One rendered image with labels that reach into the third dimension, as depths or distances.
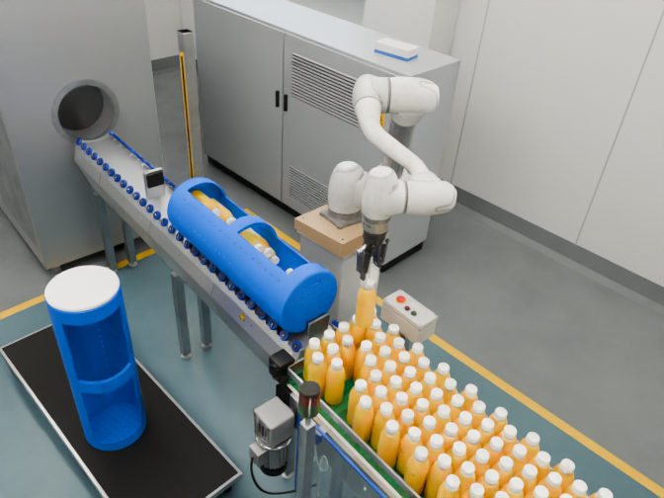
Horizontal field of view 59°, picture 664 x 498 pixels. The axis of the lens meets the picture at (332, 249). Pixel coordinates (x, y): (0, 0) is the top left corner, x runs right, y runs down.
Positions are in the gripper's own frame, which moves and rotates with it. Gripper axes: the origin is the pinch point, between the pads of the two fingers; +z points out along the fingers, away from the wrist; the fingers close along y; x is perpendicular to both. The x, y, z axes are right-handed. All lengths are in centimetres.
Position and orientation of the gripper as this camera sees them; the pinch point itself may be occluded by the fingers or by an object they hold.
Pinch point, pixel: (369, 276)
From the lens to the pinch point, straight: 202.7
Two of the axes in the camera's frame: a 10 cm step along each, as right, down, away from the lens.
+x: 6.5, 4.8, -5.9
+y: -7.6, 3.5, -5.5
